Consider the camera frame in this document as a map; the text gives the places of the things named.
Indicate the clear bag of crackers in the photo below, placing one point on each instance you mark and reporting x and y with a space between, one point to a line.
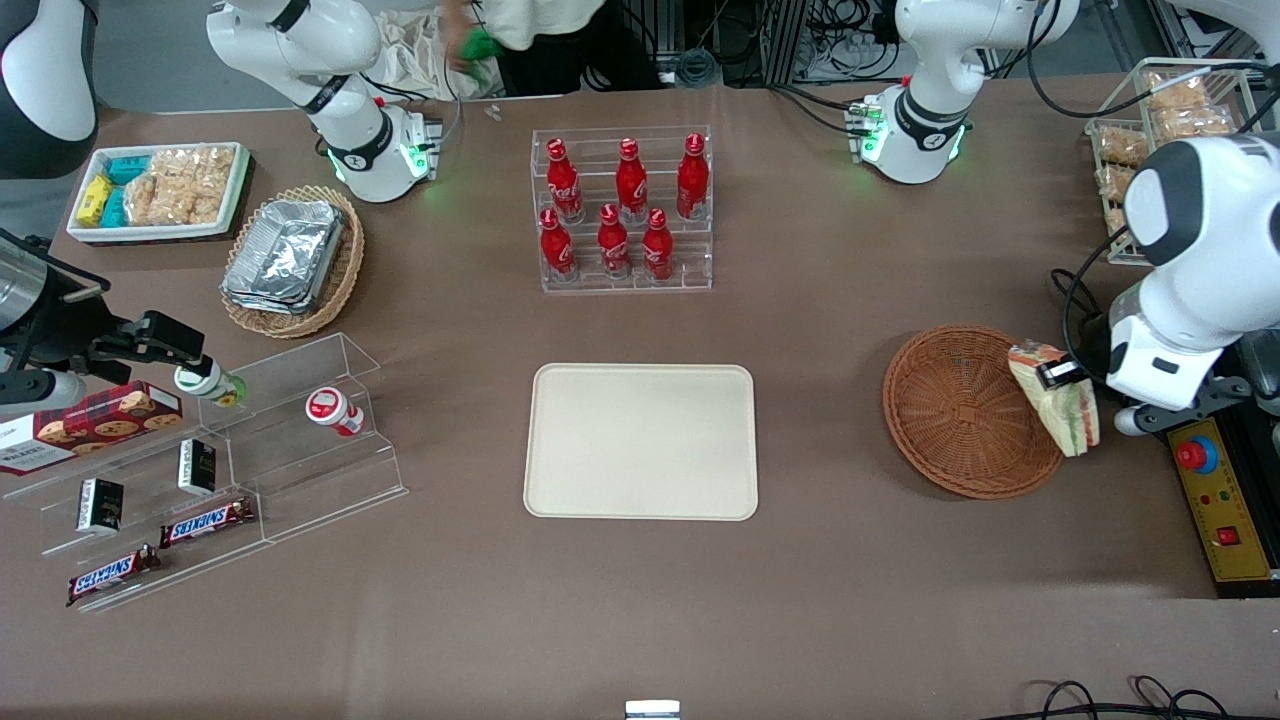
205 180
150 200

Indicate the red emergency stop button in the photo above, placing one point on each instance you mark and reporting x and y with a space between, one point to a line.
1197 455

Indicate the brown wicker basket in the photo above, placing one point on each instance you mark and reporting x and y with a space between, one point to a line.
960 415

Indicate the triangle sandwich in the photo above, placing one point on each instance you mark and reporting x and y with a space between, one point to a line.
1070 425

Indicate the bystander bare hand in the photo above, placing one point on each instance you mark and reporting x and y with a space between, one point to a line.
458 35

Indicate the red-lidded snack cup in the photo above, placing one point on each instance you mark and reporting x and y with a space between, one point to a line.
332 410

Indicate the green cloth item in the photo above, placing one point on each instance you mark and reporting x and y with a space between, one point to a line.
482 55

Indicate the Snickers chocolate bar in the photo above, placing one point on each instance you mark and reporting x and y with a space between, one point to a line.
208 522
112 575

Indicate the small white edge device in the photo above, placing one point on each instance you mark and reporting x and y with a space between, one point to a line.
652 710

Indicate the light wicker basket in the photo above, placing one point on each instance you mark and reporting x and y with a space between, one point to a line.
340 270

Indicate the red tartan cookie box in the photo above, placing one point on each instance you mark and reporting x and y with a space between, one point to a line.
100 415

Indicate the clear bag of pastries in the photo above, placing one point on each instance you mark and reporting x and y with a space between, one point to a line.
1122 147
1195 124
1115 184
1175 92
1115 220

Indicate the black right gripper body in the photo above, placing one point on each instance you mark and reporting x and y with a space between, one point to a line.
68 340

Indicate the person in cream top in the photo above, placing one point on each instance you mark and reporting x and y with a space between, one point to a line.
550 40

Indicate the clear acrylic stepped display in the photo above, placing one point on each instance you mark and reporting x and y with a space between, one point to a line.
300 470

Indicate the aluminium frame rack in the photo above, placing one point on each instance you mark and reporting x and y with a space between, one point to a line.
785 40

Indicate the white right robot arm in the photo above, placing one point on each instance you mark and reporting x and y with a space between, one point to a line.
300 40

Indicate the green-lidded snack cup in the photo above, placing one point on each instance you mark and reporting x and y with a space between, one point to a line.
208 385

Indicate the red cola bottle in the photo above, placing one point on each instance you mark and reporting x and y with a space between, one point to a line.
657 248
556 250
613 245
565 190
692 180
630 188

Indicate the black yellow-faced control box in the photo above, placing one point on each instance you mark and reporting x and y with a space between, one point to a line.
1225 500

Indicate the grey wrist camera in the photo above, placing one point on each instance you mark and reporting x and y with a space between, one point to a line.
45 392
1135 420

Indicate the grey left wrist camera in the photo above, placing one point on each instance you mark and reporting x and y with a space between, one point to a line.
1135 420

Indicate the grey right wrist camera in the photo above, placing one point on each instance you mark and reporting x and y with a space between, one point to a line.
45 392

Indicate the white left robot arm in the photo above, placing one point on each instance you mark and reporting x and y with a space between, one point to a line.
940 70

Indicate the small black carton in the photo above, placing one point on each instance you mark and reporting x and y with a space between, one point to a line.
100 505
197 467

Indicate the cream cloth bag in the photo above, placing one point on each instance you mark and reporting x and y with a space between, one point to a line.
410 55

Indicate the clear acrylic bottle rack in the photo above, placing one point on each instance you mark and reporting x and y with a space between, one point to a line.
690 270

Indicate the yellow snack packet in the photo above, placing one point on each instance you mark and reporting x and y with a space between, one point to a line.
94 200

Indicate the aluminium foil tray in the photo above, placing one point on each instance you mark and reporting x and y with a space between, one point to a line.
285 250
265 302

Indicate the cream plastic serving tray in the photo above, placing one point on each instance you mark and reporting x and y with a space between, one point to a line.
640 440

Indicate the teal snack packet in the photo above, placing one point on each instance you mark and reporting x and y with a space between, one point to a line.
114 208
128 168

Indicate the white rectangular snack bin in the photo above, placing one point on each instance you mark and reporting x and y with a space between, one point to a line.
150 232

